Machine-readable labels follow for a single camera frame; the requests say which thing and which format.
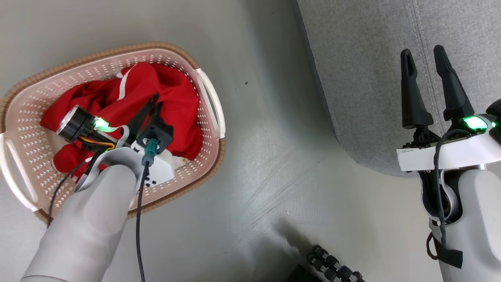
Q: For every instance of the left gripper with black motor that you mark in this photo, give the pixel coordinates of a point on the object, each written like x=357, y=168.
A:
x=76, y=122

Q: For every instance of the right gripper with white band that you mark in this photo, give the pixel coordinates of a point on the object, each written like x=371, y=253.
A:
x=450, y=152

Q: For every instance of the red garment with white trim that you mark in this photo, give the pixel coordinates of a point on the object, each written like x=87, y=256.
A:
x=172, y=98

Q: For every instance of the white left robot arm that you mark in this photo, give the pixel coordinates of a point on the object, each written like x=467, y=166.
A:
x=86, y=219

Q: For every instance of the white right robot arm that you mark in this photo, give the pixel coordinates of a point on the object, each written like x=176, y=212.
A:
x=477, y=219

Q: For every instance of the pink perforated plastic laundry basket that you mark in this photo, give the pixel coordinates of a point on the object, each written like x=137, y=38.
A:
x=31, y=109

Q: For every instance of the grey fabric sofa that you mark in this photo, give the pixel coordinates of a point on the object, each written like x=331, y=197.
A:
x=372, y=78

